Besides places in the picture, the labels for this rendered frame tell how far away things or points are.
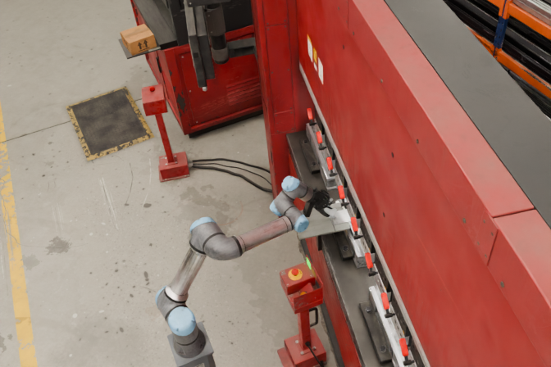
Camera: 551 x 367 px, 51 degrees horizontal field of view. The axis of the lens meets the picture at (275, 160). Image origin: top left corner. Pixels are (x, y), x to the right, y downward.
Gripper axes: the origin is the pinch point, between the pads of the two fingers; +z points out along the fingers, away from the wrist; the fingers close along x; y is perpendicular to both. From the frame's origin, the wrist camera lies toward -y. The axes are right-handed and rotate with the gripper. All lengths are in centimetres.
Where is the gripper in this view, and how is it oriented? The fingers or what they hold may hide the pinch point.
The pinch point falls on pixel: (330, 213)
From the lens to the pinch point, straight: 291.8
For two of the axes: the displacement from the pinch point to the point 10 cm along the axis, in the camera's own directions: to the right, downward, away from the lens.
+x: -2.0, -6.6, 7.2
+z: 6.9, 4.3, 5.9
